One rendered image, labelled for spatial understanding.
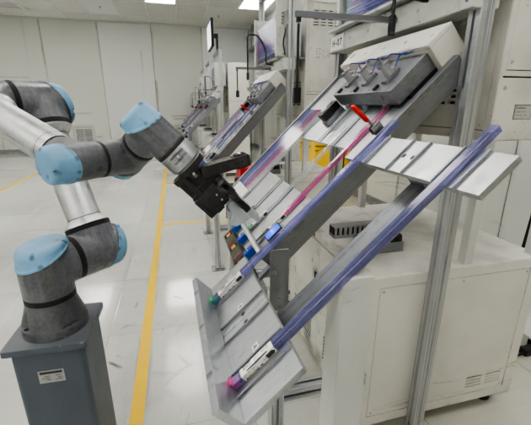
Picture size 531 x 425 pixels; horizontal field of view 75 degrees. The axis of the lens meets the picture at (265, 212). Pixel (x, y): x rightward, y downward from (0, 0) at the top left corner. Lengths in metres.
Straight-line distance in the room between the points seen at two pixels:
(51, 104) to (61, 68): 8.84
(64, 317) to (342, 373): 0.67
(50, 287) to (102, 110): 8.88
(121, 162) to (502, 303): 1.25
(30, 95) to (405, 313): 1.21
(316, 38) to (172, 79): 7.41
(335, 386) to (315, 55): 2.05
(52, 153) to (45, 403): 0.66
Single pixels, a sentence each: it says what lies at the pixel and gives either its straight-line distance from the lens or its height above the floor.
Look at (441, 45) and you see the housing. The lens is 1.05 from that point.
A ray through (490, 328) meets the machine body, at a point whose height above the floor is 0.36.
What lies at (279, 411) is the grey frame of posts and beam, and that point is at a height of 0.25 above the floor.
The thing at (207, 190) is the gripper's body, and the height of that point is 0.92.
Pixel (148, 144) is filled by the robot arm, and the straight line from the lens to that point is 0.74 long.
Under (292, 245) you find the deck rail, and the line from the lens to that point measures 0.90.
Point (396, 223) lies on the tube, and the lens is 0.50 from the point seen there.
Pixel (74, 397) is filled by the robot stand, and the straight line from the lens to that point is 1.11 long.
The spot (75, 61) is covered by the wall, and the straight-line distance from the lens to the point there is 9.88.
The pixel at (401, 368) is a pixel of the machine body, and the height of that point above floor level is 0.27.
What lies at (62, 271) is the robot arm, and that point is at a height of 0.71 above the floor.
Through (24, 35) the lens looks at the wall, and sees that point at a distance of 10.20.
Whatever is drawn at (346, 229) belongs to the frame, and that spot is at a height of 0.65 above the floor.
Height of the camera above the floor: 1.09
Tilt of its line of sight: 17 degrees down
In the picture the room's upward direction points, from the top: straight up
